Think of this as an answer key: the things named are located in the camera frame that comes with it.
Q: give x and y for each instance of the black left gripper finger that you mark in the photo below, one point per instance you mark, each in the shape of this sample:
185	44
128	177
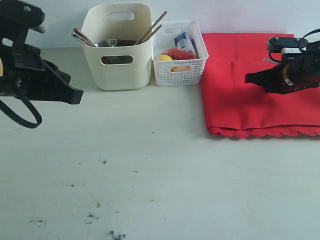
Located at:
70	95

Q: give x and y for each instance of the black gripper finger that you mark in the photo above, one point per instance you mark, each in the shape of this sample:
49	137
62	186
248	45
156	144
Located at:
270	80

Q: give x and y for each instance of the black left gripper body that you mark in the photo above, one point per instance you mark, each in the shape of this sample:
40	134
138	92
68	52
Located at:
28	73

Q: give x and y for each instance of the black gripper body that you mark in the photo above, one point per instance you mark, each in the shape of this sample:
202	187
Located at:
300	67

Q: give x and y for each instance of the steel table knife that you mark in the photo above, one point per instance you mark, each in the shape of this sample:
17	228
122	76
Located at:
82	40

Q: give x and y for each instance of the brown wooden spoon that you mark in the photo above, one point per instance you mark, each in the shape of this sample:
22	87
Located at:
81	35

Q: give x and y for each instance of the stainless steel cup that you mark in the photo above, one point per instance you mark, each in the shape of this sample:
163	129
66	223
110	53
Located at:
113	60

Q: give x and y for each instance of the brown wooden plate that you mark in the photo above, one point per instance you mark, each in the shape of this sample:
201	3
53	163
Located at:
125	43

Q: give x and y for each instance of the wooden chopstick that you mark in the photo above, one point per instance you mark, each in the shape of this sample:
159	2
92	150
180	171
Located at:
151	27
152	33

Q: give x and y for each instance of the blue white milk carton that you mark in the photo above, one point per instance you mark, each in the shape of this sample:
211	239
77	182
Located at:
184	42

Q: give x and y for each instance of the yellow lemon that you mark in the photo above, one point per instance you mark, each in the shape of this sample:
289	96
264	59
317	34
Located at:
164	57

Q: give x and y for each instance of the orange cheese wedge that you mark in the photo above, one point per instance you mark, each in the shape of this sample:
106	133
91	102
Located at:
180	69

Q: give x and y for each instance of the red sausage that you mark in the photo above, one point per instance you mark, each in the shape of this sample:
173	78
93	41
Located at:
179	54

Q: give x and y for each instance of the cream plastic bin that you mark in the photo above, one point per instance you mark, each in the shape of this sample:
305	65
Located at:
121	21

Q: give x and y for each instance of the white perforated plastic basket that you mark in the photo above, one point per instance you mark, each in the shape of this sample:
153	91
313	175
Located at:
175	72

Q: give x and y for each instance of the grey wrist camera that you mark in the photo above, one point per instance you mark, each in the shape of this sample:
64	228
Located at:
276	44

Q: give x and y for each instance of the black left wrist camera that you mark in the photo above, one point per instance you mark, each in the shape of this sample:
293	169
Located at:
19	12

